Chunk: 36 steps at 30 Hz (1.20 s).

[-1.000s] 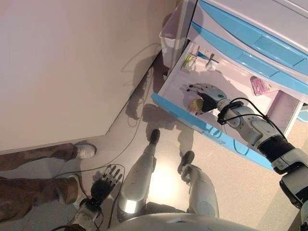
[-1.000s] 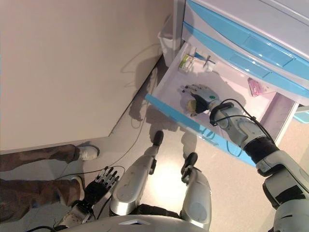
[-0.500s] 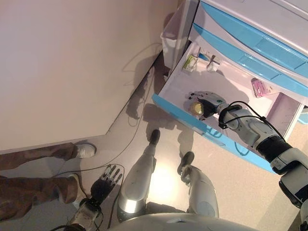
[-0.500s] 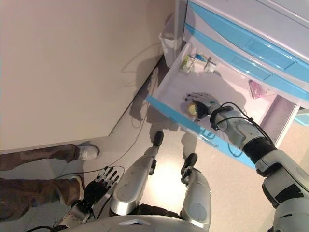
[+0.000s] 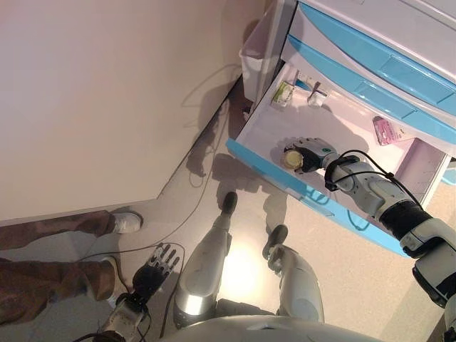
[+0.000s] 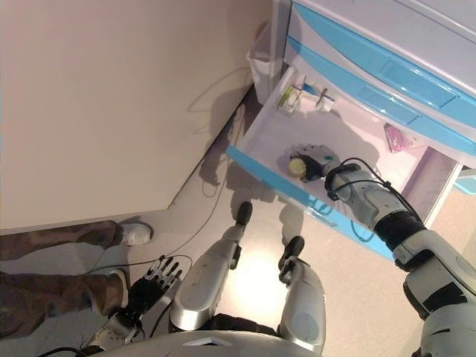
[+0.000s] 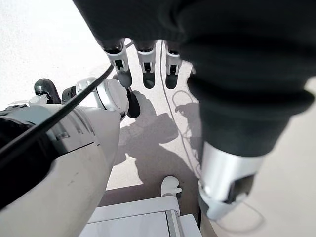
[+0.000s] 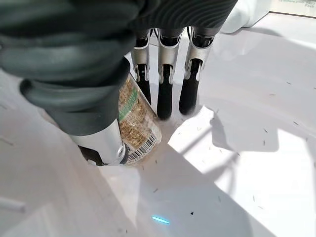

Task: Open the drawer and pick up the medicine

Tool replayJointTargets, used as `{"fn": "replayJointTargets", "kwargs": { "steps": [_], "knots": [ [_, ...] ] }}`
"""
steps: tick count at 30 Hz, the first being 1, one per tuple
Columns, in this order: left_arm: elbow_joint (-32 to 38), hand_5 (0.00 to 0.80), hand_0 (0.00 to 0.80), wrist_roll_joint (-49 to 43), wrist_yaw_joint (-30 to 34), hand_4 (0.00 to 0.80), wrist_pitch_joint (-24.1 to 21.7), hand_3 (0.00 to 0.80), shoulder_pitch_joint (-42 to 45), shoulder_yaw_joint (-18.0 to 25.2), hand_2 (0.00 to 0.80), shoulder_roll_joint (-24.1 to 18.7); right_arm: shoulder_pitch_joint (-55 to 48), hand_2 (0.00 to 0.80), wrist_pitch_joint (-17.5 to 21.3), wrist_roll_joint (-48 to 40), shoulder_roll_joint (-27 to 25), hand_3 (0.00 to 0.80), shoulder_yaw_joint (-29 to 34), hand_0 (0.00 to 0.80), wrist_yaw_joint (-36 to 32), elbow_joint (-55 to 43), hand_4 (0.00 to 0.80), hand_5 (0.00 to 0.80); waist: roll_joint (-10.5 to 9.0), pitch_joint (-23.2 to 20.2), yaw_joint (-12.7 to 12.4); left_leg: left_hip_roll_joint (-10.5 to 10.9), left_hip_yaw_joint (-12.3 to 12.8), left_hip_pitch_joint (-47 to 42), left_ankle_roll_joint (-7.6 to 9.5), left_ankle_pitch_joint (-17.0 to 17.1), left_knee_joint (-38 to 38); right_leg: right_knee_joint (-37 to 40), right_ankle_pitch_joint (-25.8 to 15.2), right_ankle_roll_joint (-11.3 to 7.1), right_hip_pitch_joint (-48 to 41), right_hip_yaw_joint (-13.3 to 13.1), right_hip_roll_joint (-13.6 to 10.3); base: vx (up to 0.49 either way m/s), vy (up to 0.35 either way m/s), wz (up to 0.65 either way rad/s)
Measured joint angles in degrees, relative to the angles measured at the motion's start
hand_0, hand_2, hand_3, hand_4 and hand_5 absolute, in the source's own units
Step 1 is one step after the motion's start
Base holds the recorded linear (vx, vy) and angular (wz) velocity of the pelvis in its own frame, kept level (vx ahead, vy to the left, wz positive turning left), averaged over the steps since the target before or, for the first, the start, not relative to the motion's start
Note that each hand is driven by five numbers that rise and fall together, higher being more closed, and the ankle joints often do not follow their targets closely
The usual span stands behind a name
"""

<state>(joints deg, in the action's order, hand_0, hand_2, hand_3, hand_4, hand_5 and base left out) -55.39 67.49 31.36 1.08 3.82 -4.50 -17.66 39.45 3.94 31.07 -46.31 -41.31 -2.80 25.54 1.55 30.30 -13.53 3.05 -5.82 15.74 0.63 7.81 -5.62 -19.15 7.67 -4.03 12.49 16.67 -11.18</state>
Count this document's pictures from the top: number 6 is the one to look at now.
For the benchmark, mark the camouflage trouser leg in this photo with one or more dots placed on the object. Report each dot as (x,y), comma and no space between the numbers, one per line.
(52,301)
(63,241)

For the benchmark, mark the silver left robot leg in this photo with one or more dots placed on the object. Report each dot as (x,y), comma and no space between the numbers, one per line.
(202,282)

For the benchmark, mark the light blue cart bin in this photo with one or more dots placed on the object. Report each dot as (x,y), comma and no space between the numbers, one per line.
(466,184)

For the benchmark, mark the green white medicine box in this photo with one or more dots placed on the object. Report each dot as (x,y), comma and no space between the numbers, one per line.
(291,98)

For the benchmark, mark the white medical drawer cart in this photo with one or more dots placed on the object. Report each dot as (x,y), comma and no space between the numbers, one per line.
(280,33)

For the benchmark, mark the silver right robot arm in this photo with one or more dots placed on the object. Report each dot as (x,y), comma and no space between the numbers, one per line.
(364,197)

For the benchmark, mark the silver robot torso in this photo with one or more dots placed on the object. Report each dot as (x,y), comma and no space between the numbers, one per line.
(223,346)

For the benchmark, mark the yellow medicine bottle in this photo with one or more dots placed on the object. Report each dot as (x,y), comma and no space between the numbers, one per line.
(296,167)

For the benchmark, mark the white cart side bin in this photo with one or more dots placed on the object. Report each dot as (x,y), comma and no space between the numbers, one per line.
(262,70)

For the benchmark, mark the white blue medicine box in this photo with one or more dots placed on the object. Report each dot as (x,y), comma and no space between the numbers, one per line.
(308,99)

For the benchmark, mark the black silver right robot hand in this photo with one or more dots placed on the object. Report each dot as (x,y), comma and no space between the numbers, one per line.
(321,161)

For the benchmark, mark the metal tweezers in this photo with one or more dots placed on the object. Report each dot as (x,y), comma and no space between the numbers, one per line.
(322,97)

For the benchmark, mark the pink blister pack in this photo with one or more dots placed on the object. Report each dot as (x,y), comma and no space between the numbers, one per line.
(399,138)

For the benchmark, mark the white sneaker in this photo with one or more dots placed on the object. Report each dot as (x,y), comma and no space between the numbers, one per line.
(137,232)
(119,286)

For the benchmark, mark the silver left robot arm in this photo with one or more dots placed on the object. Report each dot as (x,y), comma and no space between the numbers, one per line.
(111,331)

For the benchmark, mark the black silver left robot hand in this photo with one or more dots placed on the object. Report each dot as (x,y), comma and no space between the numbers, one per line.
(145,294)

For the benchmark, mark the blue fronted cart drawer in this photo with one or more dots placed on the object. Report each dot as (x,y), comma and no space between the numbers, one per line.
(267,145)
(386,102)
(409,72)

